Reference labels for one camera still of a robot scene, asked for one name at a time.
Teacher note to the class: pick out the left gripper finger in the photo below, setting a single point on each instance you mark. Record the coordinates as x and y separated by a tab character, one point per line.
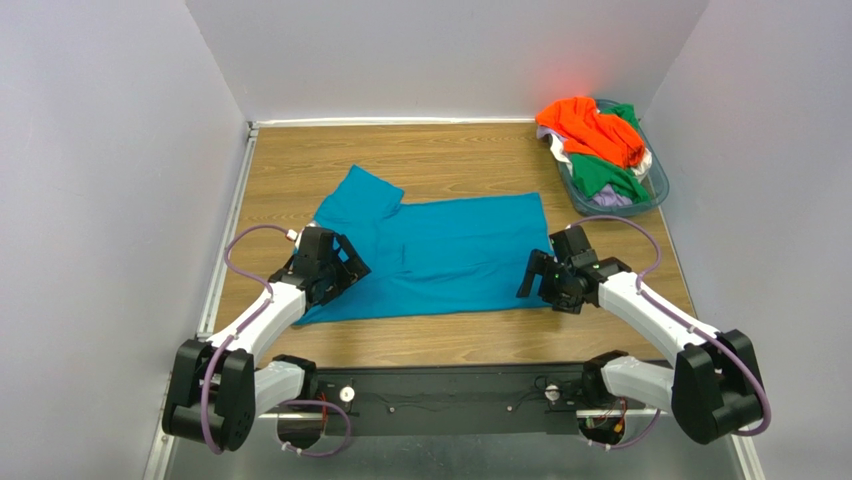
347	254
345	275

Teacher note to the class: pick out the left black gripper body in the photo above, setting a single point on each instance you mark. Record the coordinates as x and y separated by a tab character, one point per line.
347	267

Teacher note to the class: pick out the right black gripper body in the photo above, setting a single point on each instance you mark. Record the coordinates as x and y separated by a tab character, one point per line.
544	282

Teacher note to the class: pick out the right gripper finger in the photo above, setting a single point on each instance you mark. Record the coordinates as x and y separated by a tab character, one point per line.
536	266
549	289

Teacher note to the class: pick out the blue t shirt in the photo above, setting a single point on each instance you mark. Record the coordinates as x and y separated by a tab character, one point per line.
432	258

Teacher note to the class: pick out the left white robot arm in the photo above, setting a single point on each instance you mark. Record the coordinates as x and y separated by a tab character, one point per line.
217	389

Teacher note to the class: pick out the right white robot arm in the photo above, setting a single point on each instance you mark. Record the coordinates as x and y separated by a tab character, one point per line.
712	384

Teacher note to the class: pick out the lavender t shirt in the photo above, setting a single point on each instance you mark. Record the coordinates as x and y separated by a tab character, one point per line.
607	197

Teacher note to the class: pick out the green t shirt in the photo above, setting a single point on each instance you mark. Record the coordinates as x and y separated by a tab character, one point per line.
591	174

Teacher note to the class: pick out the white t shirt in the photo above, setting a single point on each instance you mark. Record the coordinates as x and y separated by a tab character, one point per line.
556	147

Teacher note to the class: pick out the teal plastic laundry basket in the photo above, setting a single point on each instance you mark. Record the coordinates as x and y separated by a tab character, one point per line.
655	183

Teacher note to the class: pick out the orange t shirt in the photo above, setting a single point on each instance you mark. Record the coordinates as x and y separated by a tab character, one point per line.
609	133

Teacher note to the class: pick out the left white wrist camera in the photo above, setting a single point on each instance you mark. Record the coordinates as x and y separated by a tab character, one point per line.
295	236

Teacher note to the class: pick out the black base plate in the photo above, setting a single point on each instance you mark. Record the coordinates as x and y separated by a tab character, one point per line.
456	400

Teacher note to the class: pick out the aluminium frame rail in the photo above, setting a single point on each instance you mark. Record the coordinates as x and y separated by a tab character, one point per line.
663	454

